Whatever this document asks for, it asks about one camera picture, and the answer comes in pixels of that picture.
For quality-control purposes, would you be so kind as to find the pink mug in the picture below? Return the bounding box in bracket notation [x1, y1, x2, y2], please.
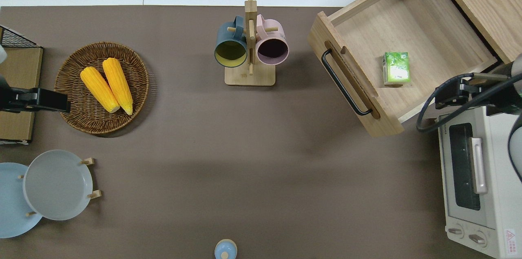
[256, 14, 290, 66]

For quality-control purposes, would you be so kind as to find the small light blue round object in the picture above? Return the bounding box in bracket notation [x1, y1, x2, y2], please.
[215, 239, 238, 259]

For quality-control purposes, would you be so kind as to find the dark blue mug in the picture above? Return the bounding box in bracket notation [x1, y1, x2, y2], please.
[215, 15, 248, 68]

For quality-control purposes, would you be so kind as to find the light wooden drawer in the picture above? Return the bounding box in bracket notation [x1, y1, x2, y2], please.
[307, 0, 499, 138]

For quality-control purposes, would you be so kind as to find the round wicker basket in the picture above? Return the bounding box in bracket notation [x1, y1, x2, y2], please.
[54, 42, 150, 135]

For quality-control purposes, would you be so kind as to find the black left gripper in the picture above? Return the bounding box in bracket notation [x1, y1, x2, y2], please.
[9, 88, 71, 113]

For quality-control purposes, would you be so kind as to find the white toaster oven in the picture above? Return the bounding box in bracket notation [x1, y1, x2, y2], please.
[434, 106, 522, 259]

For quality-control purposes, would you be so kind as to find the yellow corn cob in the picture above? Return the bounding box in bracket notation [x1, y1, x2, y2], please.
[80, 66, 121, 113]
[102, 58, 134, 116]

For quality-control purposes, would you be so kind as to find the green tissue pack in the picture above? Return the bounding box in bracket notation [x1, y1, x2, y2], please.
[382, 51, 411, 85]

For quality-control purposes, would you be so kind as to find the grey plate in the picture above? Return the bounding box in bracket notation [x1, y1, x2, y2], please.
[23, 150, 93, 221]

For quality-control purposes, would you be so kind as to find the black metal drawer handle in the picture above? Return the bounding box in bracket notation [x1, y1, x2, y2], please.
[321, 49, 373, 116]

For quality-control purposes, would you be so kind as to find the black wire wooden shelf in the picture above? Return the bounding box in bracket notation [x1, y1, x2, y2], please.
[0, 26, 44, 145]

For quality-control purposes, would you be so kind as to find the light blue plate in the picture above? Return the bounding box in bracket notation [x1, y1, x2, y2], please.
[0, 162, 43, 239]

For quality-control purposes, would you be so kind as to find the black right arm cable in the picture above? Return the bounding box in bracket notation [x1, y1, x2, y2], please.
[416, 72, 522, 134]

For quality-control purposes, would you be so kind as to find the wooden plate rack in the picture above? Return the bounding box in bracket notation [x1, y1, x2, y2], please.
[18, 157, 102, 217]

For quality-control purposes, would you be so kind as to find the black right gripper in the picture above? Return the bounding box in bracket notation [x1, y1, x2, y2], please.
[434, 77, 508, 113]

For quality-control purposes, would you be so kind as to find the wooden mug tree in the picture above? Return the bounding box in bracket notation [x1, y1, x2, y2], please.
[225, 0, 276, 86]

